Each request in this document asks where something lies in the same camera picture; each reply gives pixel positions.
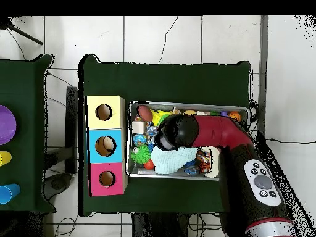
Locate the cream muslin cloth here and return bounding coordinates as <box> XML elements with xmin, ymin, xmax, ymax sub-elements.
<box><xmin>204</xmin><ymin>146</ymin><xmax>221</xmax><ymax>178</ymax></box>

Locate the plain wooden block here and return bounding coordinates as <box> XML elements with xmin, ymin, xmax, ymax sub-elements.
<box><xmin>131</xmin><ymin>120</ymin><xmax>147</xmax><ymax>134</ymax></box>

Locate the mint green muslin cloth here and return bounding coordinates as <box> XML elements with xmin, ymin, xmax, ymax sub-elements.
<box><xmin>150</xmin><ymin>146</ymin><xmax>198</xmax><ymax>175</ymax></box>

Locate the brown toy football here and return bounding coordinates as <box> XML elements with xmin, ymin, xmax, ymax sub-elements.
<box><xmin>138</xmin><ymin>105</ymin><xmax>154</xmax><ymax>122</ymax></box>

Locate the blue cup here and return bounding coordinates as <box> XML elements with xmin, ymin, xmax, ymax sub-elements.
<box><xmin>0</xmin><ymin>183</ymin><xmax>21</xmax><ymax>205</ymax></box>

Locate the black tripod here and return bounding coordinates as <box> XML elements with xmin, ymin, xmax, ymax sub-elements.
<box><xmin>0</xmin><ymin>17</ymin><xmax>44</xmax><ymax>46</ymax></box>

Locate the green spiky ball with eyes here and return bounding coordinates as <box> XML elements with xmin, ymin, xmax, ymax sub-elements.
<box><xmin>130</xmin><ymin>144</ymin><xmax>152</xmax><ymax>165</ymax></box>

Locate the dark green side table cloth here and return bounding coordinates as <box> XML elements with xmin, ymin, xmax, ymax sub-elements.
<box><xmin>0</xmin><ymin>54</ymin><xmax>55</xmax><ymax>214</ymax></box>

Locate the clear mesh bin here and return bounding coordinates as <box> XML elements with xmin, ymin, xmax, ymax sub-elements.
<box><xmin>127</xmin><ymin>101</ymin><xmax>250</xmax><ymax>183</ymax></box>

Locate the plain green spiky ball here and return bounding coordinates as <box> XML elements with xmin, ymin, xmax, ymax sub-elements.
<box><xmin>157</xmin><ymin>114</ymin><xmax>172</xmax><ymax>127</ymax></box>

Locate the blue globe ball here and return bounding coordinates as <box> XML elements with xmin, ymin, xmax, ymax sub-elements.
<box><xmin>133</xmin><ymin>133</ymin><xmax>148</xmax><ymax>146</ymax></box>

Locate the yellow cup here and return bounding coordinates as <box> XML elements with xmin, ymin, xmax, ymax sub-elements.
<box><xmin>0</xmin><ymin>151</ymin><xmax>13</xmax><ymax>167</ymax></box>

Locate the wooden box with three holes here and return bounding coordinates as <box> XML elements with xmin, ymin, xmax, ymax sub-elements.
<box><xmin>86</xmin><ymin>95</ymin><xmax>127</xmax><ymax>198</ymax></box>

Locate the dark green tablecloth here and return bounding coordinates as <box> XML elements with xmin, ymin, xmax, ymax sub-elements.
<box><xmin>78</xmin><ymin>54</ymin><xmax>252</xmax><ymax>218</ymax></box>

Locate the purple plate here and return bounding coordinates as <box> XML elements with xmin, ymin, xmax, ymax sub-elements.
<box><xmin>0</xmin><ymin>104</ymin><xmax>18</xmax><ymax>146</ymax></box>

